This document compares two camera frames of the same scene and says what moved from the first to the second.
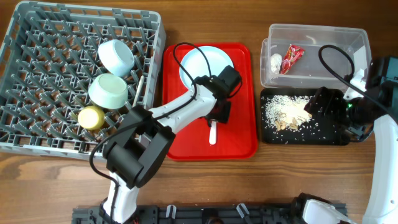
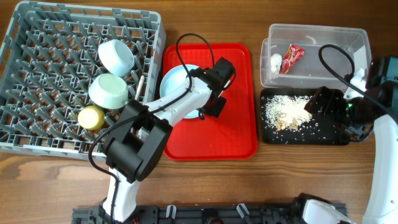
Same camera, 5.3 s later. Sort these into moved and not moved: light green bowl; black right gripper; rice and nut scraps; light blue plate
Moved: light blue plate
Not moved: black right gripper; rice and nut scraps; light green bowl
